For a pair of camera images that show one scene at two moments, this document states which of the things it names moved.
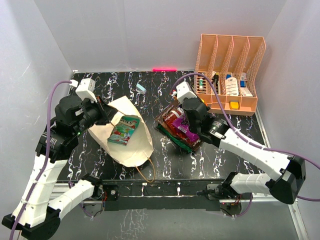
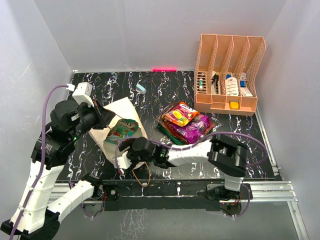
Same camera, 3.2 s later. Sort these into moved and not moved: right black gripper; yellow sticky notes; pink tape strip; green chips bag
Moved: right black gripper
Not moved: green chips bag; yellow sticky notes; pink tape strip
